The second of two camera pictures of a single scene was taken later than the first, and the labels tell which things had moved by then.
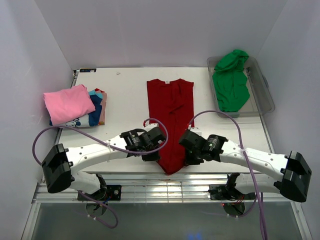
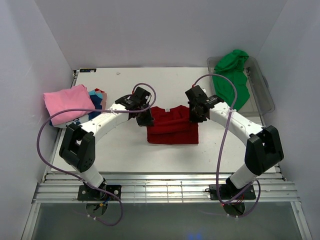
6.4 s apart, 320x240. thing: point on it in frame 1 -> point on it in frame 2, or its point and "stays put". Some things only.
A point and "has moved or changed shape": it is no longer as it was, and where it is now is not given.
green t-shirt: x=230 y=81 stays put
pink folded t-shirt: x=66 y=104 stays put
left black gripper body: x=150 y=156 -> x=144 y=118
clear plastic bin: x=260 y=100 stays put
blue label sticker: x=87 y=70 stays put
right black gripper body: x=192 y=157 -> x=194 y=116
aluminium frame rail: x=152 y=188 stays put
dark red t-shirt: x=172 y=103 has moved or changed shape
